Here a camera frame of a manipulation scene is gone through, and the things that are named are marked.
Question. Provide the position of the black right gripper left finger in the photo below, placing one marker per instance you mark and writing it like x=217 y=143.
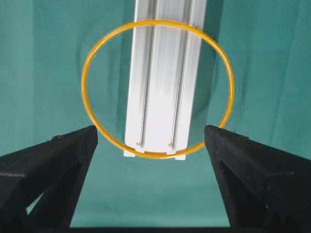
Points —
x=40 y=185

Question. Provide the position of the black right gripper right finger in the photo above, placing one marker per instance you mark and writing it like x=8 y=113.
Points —
x=263 y=188

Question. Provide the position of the aluminium extrusion rail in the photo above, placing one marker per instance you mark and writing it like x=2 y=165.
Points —
x=163 y=74

